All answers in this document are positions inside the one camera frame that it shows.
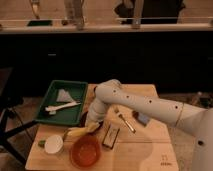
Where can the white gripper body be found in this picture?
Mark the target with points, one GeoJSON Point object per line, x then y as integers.
{"type": "Point", "coordinates": [92, 126]}

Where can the yellow banana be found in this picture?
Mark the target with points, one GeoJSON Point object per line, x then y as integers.
{"type": "Point", "coordinates": [76, 132]}

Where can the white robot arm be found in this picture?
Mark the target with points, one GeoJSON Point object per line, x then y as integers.
{"type": "Point", "coordinates": [194, 120]}

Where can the red bowl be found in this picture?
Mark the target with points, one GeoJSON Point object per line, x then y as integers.
{"type": "Point", "coordinates": [85, 152]}

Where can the dark round plate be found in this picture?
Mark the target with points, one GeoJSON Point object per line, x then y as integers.
{"type": "Point", "coordinates": [83, 119]}

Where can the green plastic tray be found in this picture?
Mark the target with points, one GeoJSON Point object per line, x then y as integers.
{"type": "Point", "coordinates": [68, 116]}

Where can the clear folded bag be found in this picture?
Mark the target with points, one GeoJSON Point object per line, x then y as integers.
{"type": "Point", "coordinates": [64, 96]}

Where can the white cup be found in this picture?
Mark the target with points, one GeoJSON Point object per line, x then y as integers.
{"type": "Point", "coordinates": [53, 144]}

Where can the white plastic utensil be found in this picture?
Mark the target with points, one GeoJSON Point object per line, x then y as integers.
{"type": "Point", "coordinates": [55, 108]}

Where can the dark blue object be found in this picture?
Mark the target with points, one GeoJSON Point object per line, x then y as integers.
{"type": "Point", "coordinates": [141, 118]}

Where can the green small object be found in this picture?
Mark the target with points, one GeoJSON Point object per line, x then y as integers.
{"type": "Point", "coordinates": [41, 143]}

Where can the black tripod stand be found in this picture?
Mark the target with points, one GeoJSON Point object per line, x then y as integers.
{"type": "Point", "coordinates": [7, 112]}

